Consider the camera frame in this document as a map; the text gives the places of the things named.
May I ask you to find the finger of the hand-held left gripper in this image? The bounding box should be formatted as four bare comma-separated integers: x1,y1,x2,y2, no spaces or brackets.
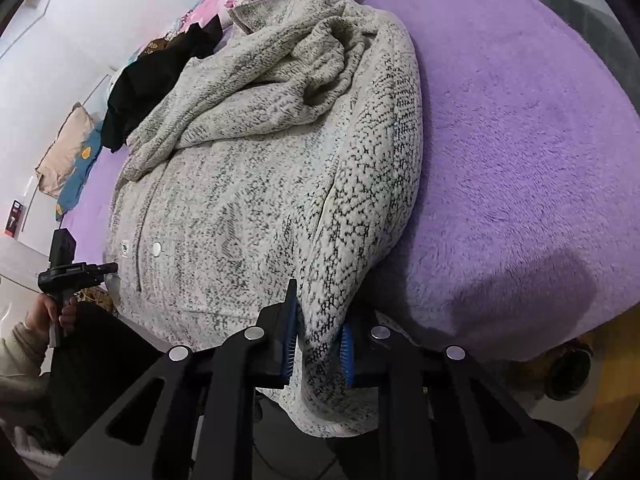
81,261,120,282

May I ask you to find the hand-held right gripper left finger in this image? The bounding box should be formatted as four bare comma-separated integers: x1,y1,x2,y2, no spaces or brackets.
62,279,301,480

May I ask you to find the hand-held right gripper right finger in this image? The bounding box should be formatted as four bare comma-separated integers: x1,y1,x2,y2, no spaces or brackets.
340,310,581,480

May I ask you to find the grey white fleece jacket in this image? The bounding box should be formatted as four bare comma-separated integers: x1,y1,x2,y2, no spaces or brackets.
102,0,426,436

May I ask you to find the person's left forearm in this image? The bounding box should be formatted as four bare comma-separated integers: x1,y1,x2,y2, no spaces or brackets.
0,321,52,413

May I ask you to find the person's left hand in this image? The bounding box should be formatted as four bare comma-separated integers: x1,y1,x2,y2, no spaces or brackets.
27,293,79,337

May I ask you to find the black red box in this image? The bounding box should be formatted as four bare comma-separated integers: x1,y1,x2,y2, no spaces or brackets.
4,199,25,242

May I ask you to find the blue pillow with yellow print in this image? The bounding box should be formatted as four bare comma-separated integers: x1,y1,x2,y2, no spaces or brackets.
54,127,110,217

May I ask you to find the beige pillow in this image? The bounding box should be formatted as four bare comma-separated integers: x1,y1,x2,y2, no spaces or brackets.
35,104,96,197

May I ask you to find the black garment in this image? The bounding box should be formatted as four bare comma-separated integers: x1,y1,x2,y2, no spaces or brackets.
101,14,224,154

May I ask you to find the dark shoe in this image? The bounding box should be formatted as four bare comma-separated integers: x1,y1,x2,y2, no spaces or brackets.
544,339,597,402

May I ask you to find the brown printed cushion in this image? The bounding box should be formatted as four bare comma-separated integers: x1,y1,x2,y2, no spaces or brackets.
139,36,177,60

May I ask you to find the purple bed sheet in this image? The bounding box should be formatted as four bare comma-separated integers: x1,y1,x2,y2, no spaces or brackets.
56,0,640,367

